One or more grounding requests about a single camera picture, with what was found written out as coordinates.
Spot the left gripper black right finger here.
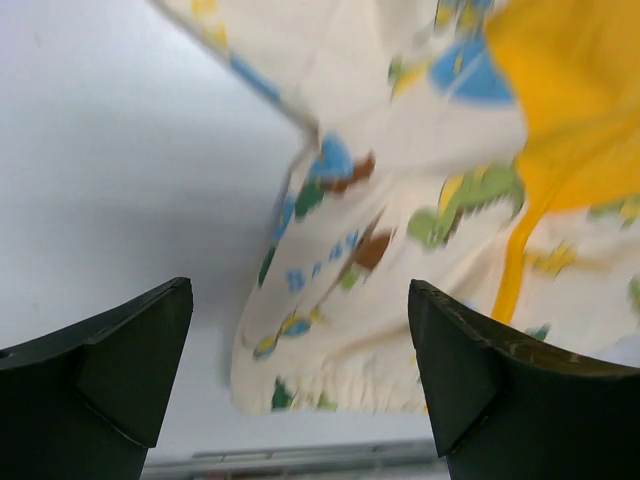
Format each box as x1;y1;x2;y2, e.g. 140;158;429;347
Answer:
408;280;639;479

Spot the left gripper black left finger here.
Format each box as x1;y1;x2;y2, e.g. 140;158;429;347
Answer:
1;277;193;480

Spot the yellow patterned child jacket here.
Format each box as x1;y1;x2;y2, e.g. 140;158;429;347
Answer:
163;1;639;415

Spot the aluminium table front rail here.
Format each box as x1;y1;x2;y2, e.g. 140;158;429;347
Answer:
141;440;449;479

